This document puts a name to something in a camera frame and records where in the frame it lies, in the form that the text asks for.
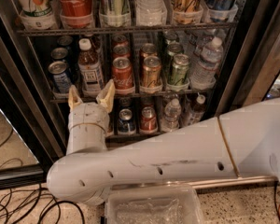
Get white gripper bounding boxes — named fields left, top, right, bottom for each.
left=66, top=79, right=115, bottom=155

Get brown tea bottle white cap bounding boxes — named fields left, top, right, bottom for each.
left=77, top=38, right=105, bottom=93

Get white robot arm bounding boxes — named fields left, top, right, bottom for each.
left=47, top=82, right=280, bottom=205

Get red coca-cola can middle shelf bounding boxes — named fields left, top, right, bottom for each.
left=112, top=57, right=133, bottom=90

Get blue can bottom shelf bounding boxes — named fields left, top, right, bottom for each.
left=118, top=108, right=135, bottom=133

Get red can bottom shelf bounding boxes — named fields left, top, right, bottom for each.
left=140, top=106, right=157, bottom=132

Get gold can middle shelf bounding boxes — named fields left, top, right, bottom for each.
left=141, top=56, right=161, bottom=88

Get open glass fridge door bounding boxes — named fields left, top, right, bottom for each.
left=0, top=0, right=66, bottom=189

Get small water bottle bottom shelf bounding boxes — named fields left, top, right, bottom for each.
left=161, top=98, right=181, bottom=132

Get green can middle shelf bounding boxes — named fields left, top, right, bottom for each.
left=167, top=54, right=189, bottom=86

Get dark drink bottle bottom shelf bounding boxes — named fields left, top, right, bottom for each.
left=181, top=93, right=206, bottom=127

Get clear water bottle middle shelf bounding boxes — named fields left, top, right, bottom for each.
left=190, top=36, right=223, bottom=89

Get steel fridge bottom grille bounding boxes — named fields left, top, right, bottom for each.
left=112, top=175, right=277, bottom=190

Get blue can front left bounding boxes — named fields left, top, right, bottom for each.
left=48, top=61, right=76, bottom=93

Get clear plastic bin on floor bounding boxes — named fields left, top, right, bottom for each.
left=105, top=184, right=205, bottom=224

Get black cables on floor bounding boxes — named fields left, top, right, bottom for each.
left=0, top=184, right=86, bottom=224

